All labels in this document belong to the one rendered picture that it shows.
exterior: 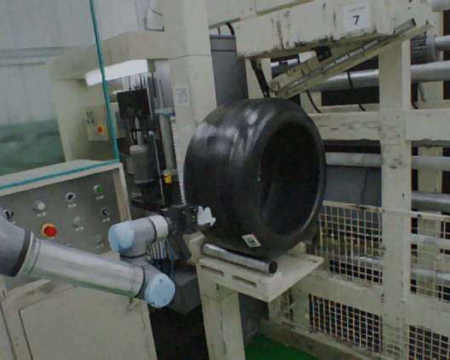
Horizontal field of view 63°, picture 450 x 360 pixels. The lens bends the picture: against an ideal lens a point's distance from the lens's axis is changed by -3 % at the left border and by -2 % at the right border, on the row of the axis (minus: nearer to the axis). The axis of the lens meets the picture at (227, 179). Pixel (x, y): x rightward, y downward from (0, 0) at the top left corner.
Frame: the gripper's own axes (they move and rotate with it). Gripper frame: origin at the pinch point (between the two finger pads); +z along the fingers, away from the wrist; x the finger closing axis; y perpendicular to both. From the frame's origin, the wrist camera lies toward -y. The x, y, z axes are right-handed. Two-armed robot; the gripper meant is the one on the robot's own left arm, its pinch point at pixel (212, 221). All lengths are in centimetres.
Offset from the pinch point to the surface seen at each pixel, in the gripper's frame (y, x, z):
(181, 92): 45, 32, 15
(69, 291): -31, 52, -27
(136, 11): 343, 789, 501
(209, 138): 26.7, 3.6, 3.4
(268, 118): 32.7, -11.7, 15.3
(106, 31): 284, 810, 422
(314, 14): 69, -15, 39
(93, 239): -14, 57, -14
